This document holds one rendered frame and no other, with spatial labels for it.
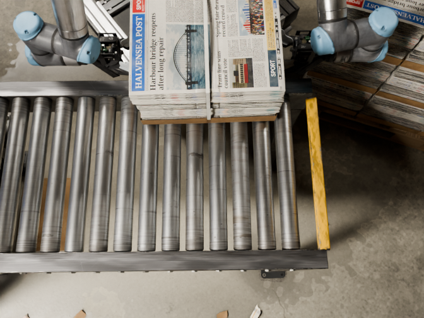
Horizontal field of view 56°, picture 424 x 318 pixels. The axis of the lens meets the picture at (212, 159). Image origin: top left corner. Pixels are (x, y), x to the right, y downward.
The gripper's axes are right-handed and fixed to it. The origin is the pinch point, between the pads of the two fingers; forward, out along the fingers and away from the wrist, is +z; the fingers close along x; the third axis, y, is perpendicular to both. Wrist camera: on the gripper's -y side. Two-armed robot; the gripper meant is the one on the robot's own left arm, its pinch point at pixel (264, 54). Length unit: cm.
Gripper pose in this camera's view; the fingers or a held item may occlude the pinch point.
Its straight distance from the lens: 125.4
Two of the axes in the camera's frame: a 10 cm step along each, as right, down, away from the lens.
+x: 0.2, 9.6, -2.7
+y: 0.0, -2.7, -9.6
